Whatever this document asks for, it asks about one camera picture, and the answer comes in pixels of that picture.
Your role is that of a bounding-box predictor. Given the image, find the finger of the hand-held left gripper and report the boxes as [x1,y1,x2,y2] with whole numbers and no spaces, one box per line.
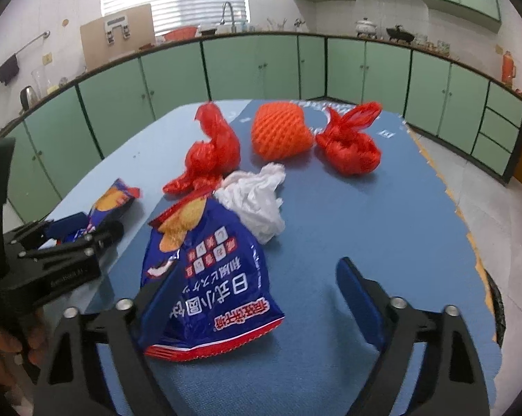
[17,220,125,265]
[5,212,91,249]

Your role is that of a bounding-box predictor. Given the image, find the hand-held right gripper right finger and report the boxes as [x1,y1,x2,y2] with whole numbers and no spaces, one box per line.
[335,257,491,416]

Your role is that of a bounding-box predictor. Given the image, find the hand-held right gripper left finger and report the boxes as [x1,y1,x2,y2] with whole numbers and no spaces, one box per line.
[33,262,180,416]

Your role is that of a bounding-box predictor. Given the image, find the small blue snack packet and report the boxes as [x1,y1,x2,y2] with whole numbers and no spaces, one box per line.
[86,179,141,239]

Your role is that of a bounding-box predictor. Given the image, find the blue snack bag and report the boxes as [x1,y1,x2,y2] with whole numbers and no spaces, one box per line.
[140,195,285,362]

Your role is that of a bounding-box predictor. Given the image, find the black trash bin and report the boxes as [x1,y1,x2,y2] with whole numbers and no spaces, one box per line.
[485,269,511,352]

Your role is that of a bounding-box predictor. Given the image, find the dark blue printed table mat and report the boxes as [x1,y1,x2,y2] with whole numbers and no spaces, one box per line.
[94,99,503,416]

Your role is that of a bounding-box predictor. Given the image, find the light blue table mat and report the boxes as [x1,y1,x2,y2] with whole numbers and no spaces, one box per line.
[40,99,255,313]

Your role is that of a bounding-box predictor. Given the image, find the wooden table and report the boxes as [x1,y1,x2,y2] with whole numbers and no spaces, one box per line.
[406,122,490,279]

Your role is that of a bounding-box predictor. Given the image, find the metal kettle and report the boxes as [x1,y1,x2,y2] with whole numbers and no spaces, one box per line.
[19,85,38,111]

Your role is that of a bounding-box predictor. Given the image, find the crumpled red plastic bag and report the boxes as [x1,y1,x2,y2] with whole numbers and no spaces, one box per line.
[162,102,241,196]

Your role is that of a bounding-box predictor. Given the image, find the crumpled white tissue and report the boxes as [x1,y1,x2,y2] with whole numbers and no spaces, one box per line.
[213,162,286,244]

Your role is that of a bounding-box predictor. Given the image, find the clear glass pitcher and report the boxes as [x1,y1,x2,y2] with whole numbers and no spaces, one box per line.
[31,68,51,94]

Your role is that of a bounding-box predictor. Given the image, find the knotted red plastic bag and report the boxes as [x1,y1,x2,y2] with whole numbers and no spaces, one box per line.
[315,102,382,176]

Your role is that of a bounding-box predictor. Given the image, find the dark hanging towel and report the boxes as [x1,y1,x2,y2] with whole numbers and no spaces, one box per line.
[0,54,21,86]

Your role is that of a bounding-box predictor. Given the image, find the round orange foam net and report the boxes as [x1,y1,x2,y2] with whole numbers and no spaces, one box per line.
[251,101,314,159]

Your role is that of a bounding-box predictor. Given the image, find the brown cardboard board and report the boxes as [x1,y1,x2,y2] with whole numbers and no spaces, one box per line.
[79,3,155,72]

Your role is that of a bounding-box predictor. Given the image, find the red plastic basin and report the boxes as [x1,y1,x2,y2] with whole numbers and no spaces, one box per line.
[162,26,197,42]

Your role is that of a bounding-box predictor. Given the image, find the green lower kitchen cabinets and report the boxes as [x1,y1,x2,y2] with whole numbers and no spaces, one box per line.
[1,30,522,226]

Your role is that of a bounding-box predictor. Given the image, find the black wok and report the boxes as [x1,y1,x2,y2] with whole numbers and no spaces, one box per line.
[386,24,415,43]

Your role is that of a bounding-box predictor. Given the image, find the red thermos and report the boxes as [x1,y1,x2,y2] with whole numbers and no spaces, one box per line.
[501,50,517,87]

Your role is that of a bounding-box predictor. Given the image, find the metal towel rail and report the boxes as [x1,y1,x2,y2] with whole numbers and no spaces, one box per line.
[0,30,51,74]

